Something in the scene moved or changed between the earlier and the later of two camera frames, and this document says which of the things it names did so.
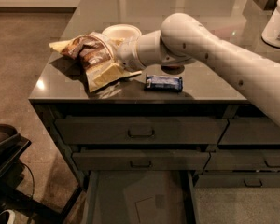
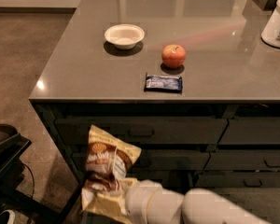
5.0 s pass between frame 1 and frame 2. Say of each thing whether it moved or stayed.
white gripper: moved
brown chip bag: moved
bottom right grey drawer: stayed
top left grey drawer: stayed
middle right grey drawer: stayed
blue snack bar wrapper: stayed
